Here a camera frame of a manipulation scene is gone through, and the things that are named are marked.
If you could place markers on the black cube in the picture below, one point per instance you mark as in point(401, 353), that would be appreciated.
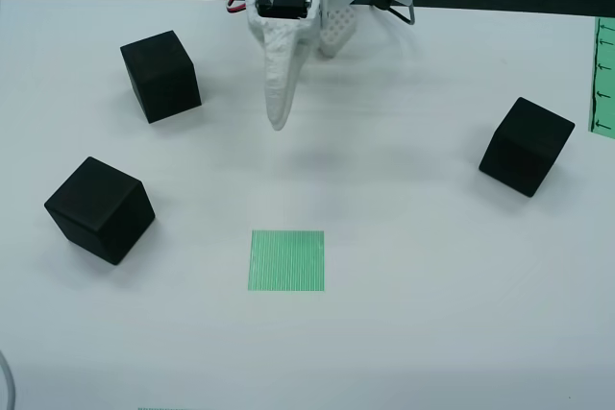
point(526, 148)
point(98, 210)
point(161, 76)

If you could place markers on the green striped square marker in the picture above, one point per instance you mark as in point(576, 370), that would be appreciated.
point(287, 261)

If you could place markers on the green sheet with arrows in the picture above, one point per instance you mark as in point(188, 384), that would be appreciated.
point(604, 74)

